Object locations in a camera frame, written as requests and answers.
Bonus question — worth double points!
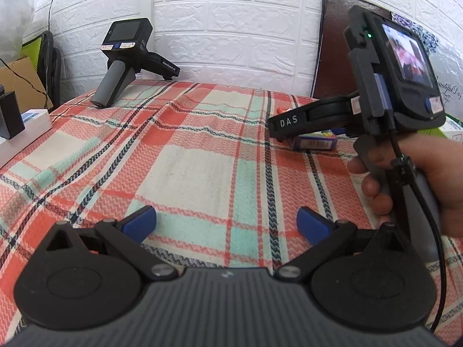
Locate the spare gripper with grey handle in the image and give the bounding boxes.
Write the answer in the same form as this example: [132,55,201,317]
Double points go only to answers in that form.
[90,18,181,108]

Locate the person's right hand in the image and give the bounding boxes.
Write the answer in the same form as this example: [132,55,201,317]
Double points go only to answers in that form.
[347,138,463,239]

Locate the brown cardboard box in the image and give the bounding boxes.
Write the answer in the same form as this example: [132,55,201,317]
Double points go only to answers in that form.
[0,55,55,113]

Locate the black rectangular object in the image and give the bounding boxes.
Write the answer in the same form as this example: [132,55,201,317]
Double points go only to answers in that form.
[0,85,26,140]

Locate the thin black wall cable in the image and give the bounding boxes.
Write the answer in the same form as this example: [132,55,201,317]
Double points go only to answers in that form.
[47,0,68,30]

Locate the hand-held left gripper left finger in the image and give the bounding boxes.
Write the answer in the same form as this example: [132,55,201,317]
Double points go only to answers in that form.
[45,205,179,283]

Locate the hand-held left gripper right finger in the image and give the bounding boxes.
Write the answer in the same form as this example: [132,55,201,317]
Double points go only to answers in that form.
[275,206,408,283]

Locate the plaid blanket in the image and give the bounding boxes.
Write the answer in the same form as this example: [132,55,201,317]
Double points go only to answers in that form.
[0,80,463,333]

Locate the black and green chair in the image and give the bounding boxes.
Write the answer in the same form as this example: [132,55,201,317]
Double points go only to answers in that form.
[22,31,62,108]

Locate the small purple printed box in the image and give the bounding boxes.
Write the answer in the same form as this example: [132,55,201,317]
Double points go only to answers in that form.
[292,130,340,152]

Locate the clear plastic bag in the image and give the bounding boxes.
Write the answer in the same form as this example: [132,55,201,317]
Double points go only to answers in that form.
[0,0,37,60]

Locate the white box with black block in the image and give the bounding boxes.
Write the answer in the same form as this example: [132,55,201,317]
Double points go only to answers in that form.
[0,108,53,167]

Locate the brown board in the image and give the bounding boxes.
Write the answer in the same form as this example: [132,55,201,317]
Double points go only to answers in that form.
[311,0,395,99]

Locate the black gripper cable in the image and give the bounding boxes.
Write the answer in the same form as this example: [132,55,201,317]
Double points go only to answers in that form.
[389,119,446,333]

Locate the green cardboard box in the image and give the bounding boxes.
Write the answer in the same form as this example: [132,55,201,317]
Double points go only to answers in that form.
[429,114,463,146]

